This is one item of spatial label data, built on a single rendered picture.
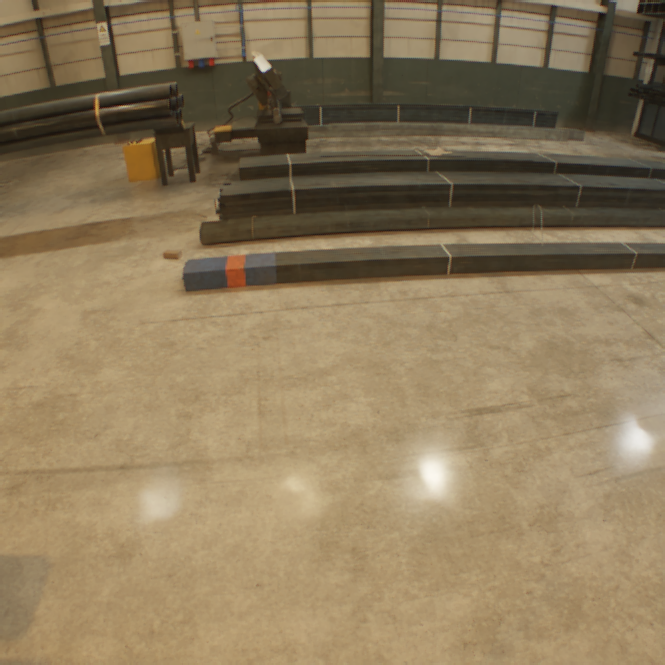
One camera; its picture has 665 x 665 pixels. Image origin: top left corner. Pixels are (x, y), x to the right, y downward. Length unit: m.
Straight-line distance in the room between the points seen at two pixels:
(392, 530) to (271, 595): 0.56
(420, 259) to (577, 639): 2.74
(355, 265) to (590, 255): 2.13
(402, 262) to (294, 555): 2.41
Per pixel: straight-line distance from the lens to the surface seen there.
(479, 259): 3.76
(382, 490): 2.05
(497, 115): 10.61
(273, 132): 6.55
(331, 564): 1.86
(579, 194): 5.56
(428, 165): 5.28
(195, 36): 10.80
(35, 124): 5.28
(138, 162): 7.21
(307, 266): 3.43
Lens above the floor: 1.68
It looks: 36 degrees down
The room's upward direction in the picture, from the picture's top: 2 degrees counter-clockwise
